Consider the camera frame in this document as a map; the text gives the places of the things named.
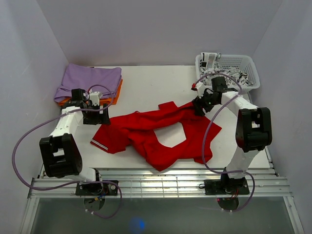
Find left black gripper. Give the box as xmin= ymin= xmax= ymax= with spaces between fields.
xmin=84 ymin=103 xmax=111 ymax=125

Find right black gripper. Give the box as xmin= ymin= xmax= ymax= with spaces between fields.
xmin=191 ymin=88 xmax=218 ymax=117

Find red trousers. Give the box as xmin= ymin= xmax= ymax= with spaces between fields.
xmin=90 ymin=101 xmax=223 ymax=172

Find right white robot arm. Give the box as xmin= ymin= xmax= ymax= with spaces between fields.
xmin=191 ymin=73 xmax=272 ymax=194

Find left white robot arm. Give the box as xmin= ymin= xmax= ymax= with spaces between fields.
xmin=39 ymin=88 xmax=110 ymax=195

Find folded orange trousers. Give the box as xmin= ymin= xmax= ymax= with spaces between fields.
xmin=55 ymin=79 xmax=123 ymax=106

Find black white printed trousers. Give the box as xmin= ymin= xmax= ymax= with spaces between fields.
xmin=198 ymin=51 xmax=254 ymax=87

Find folded purple trousers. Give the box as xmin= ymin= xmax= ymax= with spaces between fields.
xmin=54 ymin=63 xmax=122 ymax=101

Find white plastic basket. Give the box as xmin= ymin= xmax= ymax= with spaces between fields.
xmin=195 ymin=54 xmax=261 ymax=95

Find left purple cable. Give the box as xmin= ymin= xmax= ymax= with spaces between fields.
xmin=11 ymin=84 xmax=123 ymax=219

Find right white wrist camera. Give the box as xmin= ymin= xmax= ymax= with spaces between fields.
xmin=191 ymin=82 xmax=206 ymax=98

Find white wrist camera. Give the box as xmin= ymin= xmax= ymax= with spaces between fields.
xmin=89 ymin=91 xmax=102 ymax=106
xmin=191 ymin=82 xmax=206 ymax=98

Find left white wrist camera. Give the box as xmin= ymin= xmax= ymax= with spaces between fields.
xmin=89 ymin=91 xmax=102 ymax=106

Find aluminium frame rail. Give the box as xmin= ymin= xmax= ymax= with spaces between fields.
xmin=28 ymin=168 xmax=292 ymax=198

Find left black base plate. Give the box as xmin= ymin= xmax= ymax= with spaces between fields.
xmin=75 ymin=183 xmax=118 ymax=196

